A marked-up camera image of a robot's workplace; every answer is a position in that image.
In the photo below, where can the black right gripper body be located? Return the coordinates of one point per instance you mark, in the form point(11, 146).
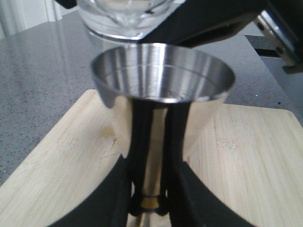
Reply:
point(281, 22)

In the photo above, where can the grey curtain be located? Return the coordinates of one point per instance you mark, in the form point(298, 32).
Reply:
point(20, 15)

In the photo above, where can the steel double jigger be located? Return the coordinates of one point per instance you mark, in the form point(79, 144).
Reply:
point(159, 98)

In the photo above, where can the clear glass beaker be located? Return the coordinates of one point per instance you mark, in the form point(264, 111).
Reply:
point(124, 20)

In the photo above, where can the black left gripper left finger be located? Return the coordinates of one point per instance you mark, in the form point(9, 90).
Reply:
point(108, 204)

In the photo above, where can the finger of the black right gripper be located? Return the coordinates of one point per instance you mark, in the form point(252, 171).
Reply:
point(198, 22)

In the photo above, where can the light wooden cutting board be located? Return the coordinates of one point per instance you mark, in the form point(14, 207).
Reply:
point(251, 158)

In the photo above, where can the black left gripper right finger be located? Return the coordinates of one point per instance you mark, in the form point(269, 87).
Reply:
point(208, 196)

